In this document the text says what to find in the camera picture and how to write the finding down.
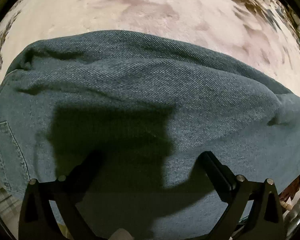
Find floral bed blanket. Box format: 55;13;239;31
0;0;300;97

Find blue denim jeans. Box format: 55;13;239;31
0;31;300;239

